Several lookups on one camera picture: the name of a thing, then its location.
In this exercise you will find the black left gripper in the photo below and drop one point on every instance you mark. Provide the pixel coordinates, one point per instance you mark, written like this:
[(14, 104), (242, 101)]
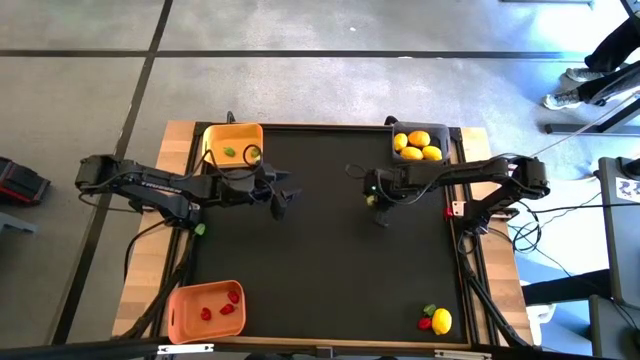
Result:
[(260, 187)]

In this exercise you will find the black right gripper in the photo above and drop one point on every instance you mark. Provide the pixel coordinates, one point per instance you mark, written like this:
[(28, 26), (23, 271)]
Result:
[(387, 182)]

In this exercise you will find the green pepper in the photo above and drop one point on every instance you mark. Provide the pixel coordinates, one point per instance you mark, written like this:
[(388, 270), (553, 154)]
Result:
[(429, 310), (229, 151), (255, 152), (200, 229), (370, 200)]

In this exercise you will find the red strawberry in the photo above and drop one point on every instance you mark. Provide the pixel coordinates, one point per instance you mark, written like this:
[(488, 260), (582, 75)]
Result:
[(424, 324)]

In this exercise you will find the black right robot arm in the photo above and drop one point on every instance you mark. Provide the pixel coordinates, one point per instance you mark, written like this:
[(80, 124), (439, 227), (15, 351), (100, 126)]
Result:
[(475, 172)]

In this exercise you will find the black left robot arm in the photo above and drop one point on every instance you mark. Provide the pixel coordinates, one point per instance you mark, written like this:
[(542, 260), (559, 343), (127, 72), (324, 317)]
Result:
[(165, 187)]

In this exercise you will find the translucent grey plastic bin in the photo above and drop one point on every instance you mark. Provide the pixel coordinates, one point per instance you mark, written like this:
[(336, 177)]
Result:
[(445, 132)]

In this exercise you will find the yellow plastic basket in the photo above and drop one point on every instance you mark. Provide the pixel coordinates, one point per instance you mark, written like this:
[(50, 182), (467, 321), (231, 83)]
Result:
[(220, 140)]

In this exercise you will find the black table mat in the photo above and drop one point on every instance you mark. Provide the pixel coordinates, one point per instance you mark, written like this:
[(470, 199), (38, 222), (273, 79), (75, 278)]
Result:
[(330, 270)]

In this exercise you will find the orange plastic basket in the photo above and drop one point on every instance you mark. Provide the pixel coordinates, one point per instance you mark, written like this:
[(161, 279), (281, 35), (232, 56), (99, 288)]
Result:
[(190, 325)]

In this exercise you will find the grey cabinet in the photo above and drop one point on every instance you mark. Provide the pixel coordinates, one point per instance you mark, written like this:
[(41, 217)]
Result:
[(617, 240)]

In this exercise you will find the white printed paper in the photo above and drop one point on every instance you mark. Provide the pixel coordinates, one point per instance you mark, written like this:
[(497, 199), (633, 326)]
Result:
[(629, 190)]

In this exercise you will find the person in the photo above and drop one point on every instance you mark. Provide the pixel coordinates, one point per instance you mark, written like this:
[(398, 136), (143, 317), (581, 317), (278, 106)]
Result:
[(612, 50)]

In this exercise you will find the red and black case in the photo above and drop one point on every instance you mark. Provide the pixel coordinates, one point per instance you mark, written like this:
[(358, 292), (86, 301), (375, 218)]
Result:
[(22, 182)]

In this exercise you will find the grey floor object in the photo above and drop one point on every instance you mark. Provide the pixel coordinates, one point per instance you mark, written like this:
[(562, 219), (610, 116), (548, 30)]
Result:
[(15, 222)]

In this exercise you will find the black curved bracket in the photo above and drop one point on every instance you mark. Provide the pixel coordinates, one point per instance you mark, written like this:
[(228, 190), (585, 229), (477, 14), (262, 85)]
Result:
[(391, 120), (230, 117)]

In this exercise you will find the white metal bracket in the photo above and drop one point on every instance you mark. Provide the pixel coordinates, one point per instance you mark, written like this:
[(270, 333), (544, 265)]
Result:
[(459, 208)]

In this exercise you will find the silver frame bracket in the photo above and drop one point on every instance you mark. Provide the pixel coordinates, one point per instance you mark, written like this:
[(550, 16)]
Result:
[(185, 348), (462, 355)]

